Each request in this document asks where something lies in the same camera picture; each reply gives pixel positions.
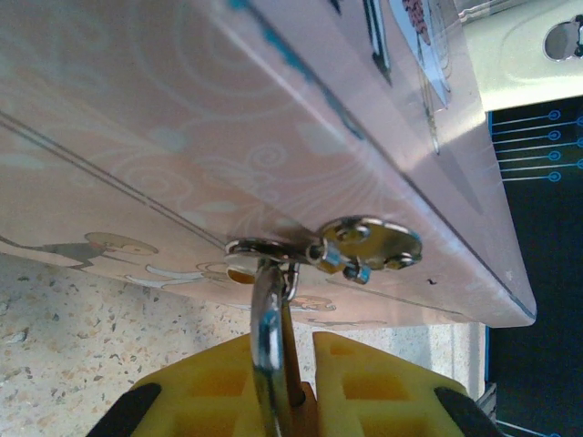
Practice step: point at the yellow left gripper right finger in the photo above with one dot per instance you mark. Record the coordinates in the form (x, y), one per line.
(382, 396)

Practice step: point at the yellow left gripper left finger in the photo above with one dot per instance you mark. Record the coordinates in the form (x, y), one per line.
(205, 396)

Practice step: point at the silver shackle brass padlock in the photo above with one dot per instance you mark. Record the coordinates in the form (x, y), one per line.
(269, 346)

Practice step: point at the silver hasp latch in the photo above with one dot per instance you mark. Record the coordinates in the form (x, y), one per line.
(369, 243)

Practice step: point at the blue printed circuit mat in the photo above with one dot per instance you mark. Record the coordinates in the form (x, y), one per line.
(542, 282)

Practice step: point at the pink printed tin box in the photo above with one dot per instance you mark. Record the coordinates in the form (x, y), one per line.
(182, 136)

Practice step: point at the cream container with bear mark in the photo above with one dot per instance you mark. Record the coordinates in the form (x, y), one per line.
(514, 50)

